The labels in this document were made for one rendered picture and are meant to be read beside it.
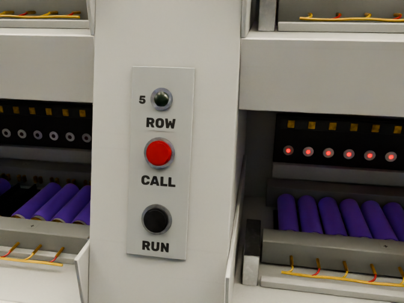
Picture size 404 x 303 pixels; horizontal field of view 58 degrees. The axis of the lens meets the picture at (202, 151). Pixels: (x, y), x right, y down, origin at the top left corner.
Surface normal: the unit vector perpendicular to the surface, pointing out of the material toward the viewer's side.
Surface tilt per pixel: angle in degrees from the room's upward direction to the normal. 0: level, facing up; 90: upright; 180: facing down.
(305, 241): 18
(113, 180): 90
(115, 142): 90
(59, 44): 108
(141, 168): 90
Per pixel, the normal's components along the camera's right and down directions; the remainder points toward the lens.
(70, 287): 0.00, -0.92
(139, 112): -0.15, 0.07
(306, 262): -0.16, 0.38
